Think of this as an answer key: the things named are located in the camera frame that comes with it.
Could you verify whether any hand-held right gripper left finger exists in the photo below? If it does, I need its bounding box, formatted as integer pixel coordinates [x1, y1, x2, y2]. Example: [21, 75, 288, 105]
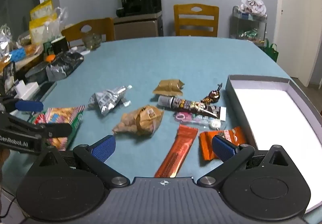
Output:
[33, 135, 130, 187]

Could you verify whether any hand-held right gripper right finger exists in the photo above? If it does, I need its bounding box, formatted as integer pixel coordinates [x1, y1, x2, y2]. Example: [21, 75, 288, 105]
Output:
[197, 135, 290, 187]

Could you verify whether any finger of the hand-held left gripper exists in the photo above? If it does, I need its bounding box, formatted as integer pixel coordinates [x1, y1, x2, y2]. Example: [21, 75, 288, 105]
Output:
[0, 113, 73, 139]
[0, 96, 44, 114]

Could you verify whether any green prawn cracker bag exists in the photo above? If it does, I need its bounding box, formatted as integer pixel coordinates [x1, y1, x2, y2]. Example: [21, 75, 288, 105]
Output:
[28, 105, 86, 151]

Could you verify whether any orange snack packet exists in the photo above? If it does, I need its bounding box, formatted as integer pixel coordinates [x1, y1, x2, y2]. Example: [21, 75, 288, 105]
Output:
[199, 126, 248, 161]

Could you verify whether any chocolate candy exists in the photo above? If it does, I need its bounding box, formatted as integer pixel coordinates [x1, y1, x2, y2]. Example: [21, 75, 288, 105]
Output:
[200, 83, 223, 105]

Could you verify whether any grey cardboard box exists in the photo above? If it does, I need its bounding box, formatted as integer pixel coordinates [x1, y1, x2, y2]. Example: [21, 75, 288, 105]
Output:
[225, 74, 322, 211]

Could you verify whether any white charger box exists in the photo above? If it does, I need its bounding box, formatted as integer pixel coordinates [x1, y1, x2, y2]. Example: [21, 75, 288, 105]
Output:
[14, 81, 39, 96]

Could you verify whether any black round tin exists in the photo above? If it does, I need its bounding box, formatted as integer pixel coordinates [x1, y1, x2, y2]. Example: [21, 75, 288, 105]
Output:
[25, 63, 51, 82]

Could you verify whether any black framed picture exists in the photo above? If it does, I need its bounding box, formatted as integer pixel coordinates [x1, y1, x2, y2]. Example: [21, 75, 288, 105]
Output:
[2, 62, 17, 91]

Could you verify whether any clear packet with pink rings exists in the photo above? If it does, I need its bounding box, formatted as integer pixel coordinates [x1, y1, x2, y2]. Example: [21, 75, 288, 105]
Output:
[173, 111, 222, 130]

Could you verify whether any long orange snack bar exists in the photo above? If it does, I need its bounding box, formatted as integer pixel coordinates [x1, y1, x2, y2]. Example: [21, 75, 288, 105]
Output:
[154, 125, 199, 179]

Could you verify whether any tan crumpled snack packet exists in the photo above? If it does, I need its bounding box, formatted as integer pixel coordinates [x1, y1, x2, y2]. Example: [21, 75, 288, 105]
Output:
[112, 104, 164, 136]

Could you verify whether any silver foil snack packet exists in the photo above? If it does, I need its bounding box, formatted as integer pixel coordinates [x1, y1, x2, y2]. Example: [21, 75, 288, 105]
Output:
[88, 85, 133, 116]

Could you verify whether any blue dotted packet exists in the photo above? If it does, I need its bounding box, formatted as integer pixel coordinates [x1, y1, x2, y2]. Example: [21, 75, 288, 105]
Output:
[9, 48, 27, 62]

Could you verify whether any black silver foil bag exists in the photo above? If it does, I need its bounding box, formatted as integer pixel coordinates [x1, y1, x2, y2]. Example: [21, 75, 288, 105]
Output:
[46, 52, 85, 81]

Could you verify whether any dark printed snack tube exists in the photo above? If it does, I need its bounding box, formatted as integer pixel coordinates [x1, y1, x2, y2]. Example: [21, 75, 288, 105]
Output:
[158, 95, 227, 121]

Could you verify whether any black mug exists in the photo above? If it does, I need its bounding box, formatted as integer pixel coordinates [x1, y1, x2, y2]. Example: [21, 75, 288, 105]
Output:
[51, 36, 69, 55]

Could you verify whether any yellow snack bag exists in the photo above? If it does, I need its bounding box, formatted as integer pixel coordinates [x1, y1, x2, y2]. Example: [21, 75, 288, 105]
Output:
[29, 14, 59, 44]
[30, 0, 54, 19]

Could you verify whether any small brown shiny packet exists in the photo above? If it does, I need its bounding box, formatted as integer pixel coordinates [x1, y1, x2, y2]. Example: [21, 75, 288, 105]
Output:
[153, 78, 185, 96]

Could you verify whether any glass jar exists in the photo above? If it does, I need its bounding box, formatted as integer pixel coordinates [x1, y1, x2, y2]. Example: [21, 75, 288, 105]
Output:
[83, 33, 102, 50]

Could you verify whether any wooden chair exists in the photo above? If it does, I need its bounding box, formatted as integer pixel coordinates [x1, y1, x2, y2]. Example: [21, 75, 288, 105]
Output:
[173, 4, 220, 37]
[61, 18, 116, 48]

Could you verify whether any green tote bag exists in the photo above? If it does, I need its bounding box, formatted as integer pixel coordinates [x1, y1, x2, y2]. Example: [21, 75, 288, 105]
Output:
[263, 39, 280, 62]

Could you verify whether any pile of colourful snack packets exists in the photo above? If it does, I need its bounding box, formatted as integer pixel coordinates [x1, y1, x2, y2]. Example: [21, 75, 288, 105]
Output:
[238, 28, 261, 41]

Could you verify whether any grey cabinet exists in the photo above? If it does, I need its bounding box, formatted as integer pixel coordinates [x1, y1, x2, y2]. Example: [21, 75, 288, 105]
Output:
[113, 11, 164, 41]

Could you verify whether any metal cart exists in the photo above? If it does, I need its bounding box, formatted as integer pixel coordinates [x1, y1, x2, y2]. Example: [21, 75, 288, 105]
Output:
[229, 6, 267, 44]

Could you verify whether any white plastic bag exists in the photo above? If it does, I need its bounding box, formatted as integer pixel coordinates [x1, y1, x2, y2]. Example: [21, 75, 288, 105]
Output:
[240, 0, 267, 17]

